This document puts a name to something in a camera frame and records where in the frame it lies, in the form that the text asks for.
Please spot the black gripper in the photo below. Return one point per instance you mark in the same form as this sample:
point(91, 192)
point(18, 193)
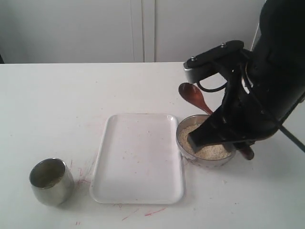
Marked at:
point(247, 113)

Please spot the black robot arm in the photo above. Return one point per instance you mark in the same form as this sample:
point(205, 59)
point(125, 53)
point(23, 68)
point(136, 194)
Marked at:
point(282, 43)

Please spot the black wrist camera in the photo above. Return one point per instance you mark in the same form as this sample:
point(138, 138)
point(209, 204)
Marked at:
point(225, 56)

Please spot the brown wooden spoon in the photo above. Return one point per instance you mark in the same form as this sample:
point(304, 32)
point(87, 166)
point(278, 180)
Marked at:
point(194, 96)

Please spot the white plastic tray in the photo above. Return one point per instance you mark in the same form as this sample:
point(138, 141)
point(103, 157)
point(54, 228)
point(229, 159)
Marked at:
point(139, 161)

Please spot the steel cup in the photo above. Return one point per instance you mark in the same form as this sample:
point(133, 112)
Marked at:
point(51, 181)

